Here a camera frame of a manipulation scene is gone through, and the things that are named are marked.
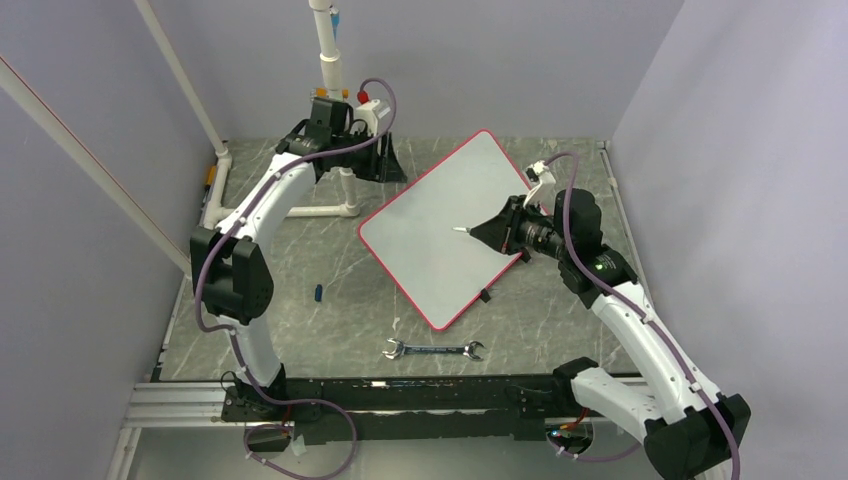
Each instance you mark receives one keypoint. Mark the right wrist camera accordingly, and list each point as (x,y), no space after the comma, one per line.
(543,181)

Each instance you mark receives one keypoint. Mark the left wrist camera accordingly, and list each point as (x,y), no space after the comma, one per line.
(369,114)

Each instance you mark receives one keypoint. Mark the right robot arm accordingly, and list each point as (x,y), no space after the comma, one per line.
(685,424)

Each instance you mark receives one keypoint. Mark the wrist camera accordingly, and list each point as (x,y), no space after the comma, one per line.
(369,114)
(543,181)

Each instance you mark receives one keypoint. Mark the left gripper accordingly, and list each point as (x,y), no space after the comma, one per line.
(388,168)

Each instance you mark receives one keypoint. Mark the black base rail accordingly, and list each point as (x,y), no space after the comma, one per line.
(523,407)

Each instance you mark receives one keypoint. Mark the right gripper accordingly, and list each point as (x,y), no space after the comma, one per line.
(495,232)

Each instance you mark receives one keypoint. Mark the pink framed whiteboard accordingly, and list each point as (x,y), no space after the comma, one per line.
(441,271)

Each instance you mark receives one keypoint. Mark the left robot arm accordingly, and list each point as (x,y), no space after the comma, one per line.
(231,279)

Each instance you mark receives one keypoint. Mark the white PVC pipe frame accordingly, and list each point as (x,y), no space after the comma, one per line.
(12,82)

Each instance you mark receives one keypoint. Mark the silver open end wrench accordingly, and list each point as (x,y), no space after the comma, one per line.
(401,349)

